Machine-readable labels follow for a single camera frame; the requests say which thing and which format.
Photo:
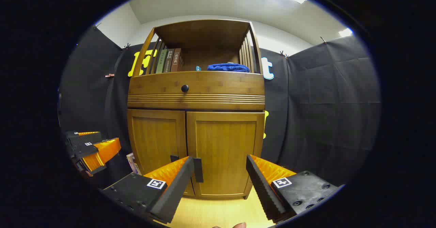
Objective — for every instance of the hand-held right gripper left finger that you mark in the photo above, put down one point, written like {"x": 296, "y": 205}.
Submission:
{"x": 177, "y": 190}

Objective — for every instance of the black round drawer knob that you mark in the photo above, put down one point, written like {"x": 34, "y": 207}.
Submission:
{"x": 184, "y": 88}

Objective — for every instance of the blue folded towel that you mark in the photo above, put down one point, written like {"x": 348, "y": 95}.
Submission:
{"x": 228, "y": 67}

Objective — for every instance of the reddish cloth clip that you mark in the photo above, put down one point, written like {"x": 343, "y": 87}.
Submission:
{"x": 109, "y": 75}

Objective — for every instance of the small ceiling light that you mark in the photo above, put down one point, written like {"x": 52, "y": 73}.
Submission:
{"x": 345, "y": 32}

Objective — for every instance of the wooden cabinet drawer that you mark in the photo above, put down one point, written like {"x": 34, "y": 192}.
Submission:
{"x": 221, "y": 83}

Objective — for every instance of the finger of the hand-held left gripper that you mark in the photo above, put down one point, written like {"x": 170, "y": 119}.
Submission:
{"x": 85, "y": 150}
{"x": 81, "y": 138}

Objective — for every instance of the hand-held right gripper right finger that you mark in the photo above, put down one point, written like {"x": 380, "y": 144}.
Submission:
{"x": 260, "y": 190}

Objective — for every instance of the black backdrop cloth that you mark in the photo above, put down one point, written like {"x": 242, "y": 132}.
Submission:
{"x": 323, "y": 102}

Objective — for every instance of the brown book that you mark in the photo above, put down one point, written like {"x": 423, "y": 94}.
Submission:
{"x": 176, "y": 60}

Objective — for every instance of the green book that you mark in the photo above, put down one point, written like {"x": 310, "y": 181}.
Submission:
{"x": 161, "y": 61}

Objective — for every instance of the wooden double-door shoe cabinet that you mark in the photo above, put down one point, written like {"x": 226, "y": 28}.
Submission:
{"x": 204, "y": 30}

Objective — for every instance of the grey standing book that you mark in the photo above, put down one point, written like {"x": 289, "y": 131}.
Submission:
{"x": 132, "y": 161}

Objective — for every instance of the wooden cabinet door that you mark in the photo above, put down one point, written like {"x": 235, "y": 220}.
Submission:
{"x": 224, "y": 142}
{"x": 153, "y": 136}

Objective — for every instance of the dark grey book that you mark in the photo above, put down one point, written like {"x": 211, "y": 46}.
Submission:
{"x": 168, "y": 61}

